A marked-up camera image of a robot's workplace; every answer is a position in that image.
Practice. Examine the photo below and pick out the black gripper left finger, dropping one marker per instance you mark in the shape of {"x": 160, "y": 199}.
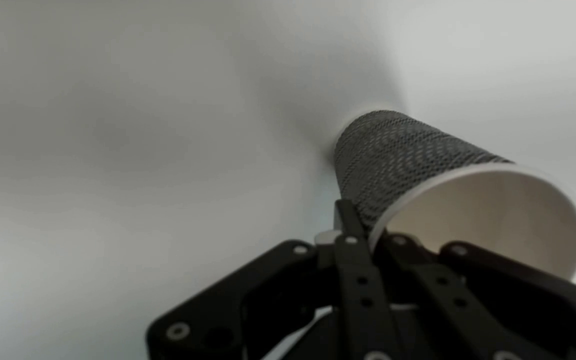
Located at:
{"x": 361, "y": 293}

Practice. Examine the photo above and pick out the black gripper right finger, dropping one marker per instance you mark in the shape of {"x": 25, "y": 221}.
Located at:
{"x": 488, "y": 301}

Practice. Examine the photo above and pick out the grey paper cup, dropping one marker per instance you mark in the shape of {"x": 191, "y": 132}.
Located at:
{"x": 409, "y": 160}

